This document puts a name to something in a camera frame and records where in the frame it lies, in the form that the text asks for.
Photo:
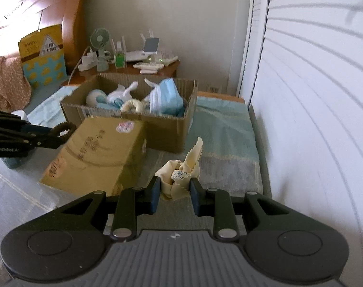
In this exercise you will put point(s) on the wooden headboard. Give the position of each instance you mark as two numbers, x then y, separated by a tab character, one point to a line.
33	15

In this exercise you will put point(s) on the wall power outlet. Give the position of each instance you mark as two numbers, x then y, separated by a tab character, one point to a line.
214	89

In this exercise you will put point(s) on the blue grey plaid bedsheet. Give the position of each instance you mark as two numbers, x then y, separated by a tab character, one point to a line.
229	161

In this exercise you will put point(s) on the white socks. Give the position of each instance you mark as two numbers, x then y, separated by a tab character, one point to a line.
121	95

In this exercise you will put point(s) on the blue surgical face mask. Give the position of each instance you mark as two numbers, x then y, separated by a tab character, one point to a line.
164	98

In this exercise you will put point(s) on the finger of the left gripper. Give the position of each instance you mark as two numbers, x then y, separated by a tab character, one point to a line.
19	125
31	142

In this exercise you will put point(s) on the wooden nightstand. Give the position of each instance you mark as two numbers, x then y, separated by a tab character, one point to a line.
81	76

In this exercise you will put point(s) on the cream knotted cloth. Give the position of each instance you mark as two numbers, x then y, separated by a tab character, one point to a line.
175	175

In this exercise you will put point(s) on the dark brown scrunchie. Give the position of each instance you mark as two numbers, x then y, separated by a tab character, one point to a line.
63	131

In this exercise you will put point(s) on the cream fabric scrunchie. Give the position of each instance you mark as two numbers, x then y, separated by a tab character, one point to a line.
135	106

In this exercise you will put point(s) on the small green desk fan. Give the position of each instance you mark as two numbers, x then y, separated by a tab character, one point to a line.
99	39

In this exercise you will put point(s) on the white wifi router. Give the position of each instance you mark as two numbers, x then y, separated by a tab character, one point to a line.
162	57

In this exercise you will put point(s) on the brown dotted cloth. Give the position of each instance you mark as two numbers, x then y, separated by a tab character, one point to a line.
15	91

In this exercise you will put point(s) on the tan tissue pack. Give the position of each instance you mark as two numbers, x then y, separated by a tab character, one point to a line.
103	154

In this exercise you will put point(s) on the open cardboard box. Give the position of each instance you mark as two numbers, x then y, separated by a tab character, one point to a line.
164	132

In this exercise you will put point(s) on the white power strip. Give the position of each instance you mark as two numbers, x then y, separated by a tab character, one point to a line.
88	61

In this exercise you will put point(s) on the white louvered closet door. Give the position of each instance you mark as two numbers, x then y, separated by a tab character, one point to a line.
303	81

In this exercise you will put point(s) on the blue white sock ball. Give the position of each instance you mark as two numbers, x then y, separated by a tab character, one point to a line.
96	98

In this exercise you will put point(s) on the white remote control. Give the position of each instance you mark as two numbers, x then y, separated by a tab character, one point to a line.
148	66

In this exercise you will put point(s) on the yellow blue snack bag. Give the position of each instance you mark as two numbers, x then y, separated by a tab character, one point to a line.
42	56

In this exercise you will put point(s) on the small green bottle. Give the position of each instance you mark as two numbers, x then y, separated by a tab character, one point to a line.
119	60

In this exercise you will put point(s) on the white round lid container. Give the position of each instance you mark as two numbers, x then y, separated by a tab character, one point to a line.
17	154

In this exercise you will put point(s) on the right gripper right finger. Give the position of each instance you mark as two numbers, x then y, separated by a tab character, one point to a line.
215	203

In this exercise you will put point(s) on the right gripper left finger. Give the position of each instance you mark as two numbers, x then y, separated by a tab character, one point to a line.
134	202

